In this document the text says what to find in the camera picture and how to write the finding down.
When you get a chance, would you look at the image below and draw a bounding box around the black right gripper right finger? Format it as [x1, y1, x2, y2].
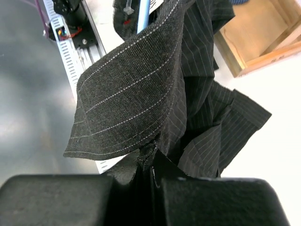
[150, 151, 289, 226]

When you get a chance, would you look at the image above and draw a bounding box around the aluminium mounting rail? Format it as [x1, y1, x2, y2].
[77, 0, 106, 71]

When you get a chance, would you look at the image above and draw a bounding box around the slotted grey cable duct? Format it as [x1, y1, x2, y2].
[43, 0, 111, 174]

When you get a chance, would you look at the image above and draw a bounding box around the black pinstriped shirt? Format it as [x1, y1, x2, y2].
[63, 0, 273, 178]

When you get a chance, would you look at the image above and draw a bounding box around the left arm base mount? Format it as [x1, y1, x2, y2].
[53, 0, 95, 48]

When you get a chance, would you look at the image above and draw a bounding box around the blue checked shirt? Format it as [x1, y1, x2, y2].
[230, 0, 248, 5]

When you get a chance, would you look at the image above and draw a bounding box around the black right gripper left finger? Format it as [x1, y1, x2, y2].
[0, 150, 144, 226]

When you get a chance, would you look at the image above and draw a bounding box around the wooden clothes rack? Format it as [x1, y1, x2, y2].
[214, 0, 301, 77]

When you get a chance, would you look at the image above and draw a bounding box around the blue wire hanger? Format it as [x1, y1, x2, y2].
[137, 0, 151, 33]

